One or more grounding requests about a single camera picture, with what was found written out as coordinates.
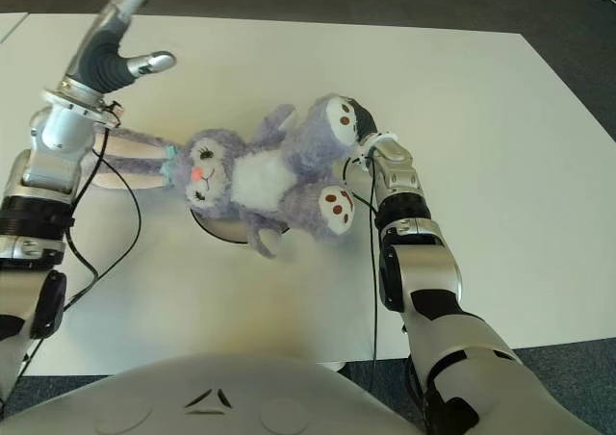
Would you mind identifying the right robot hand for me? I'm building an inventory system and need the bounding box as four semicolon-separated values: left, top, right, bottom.
346;96;379;145

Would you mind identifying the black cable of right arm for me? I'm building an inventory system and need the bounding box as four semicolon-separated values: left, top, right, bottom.
344;158;381;393

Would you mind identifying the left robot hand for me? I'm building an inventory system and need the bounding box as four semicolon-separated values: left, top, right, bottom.
61;0;177;100

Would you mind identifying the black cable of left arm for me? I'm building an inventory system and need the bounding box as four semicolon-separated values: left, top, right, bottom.
9;116;143;388

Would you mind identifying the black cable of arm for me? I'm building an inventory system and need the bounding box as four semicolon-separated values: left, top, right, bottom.
9;116;143;388
344;158;381;393

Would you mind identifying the purple plush bunny doll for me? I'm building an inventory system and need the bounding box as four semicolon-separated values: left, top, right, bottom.
90;92;360;261

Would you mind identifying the white plate with black rim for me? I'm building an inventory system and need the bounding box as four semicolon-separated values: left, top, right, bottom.
190;208;293;246

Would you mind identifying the grey robot torso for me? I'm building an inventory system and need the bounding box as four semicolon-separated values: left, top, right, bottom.
0;350;420;435

